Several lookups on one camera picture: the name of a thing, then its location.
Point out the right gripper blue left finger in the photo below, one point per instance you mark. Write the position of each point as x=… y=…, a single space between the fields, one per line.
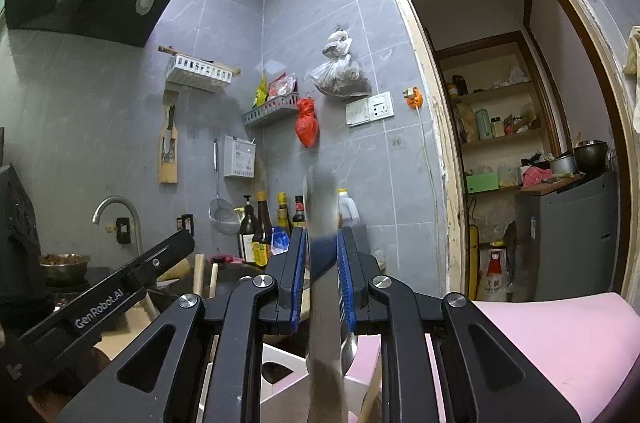
x=268 y=304

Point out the pink table cloth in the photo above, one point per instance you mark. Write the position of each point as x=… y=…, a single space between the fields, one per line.
x=575 y=360

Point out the dark soy sauce bottle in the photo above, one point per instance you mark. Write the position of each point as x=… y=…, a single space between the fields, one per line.
x=247 y=231

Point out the wooden knife holder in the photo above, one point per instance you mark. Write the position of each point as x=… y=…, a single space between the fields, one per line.
x=167 y=154

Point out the red plastic bag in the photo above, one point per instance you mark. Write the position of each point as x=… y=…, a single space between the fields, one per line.
x=306 y=125

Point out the grey cabinet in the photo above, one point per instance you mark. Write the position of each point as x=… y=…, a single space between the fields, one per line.
x=566 y=241

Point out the clear bag of dried goods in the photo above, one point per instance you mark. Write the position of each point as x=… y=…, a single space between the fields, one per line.
x=339 y=76

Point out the steel faucet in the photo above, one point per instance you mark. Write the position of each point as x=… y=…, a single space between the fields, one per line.
x=126 y=225

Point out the grey wire wall shelf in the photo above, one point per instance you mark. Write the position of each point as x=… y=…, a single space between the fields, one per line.
x=270 y=111

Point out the white wall socket plate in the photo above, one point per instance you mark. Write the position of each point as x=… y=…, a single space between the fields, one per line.
x=370 y=109

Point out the black pot on cabinet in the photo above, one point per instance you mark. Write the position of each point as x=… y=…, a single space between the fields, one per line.
x=590 y=157

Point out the left hand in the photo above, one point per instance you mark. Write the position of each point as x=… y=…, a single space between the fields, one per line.
x=51 y=397

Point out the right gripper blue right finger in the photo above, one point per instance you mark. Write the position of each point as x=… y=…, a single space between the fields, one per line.
x=352 y=277

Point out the wooden shelf unit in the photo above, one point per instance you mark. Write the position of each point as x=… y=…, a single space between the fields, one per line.
x=506 y=115

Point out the steel utensil handle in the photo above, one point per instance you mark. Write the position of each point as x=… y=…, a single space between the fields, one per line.
x=324 y=361

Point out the mesh strainer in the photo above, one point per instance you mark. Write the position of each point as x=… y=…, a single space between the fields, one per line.
x=221 y=213

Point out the white plastic jug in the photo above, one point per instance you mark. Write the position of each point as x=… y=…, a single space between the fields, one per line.
x=349 y=214

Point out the white utensil holder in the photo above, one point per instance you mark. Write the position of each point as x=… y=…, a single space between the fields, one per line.
x=284 y=393

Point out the white wall box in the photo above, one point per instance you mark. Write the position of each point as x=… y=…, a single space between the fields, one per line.
x=239 y=157

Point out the yellow-label sauce bottle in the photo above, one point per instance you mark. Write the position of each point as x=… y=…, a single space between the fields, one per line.
x=261 y=243

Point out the white wall rack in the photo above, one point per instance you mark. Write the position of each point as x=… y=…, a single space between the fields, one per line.
x=189 y=71

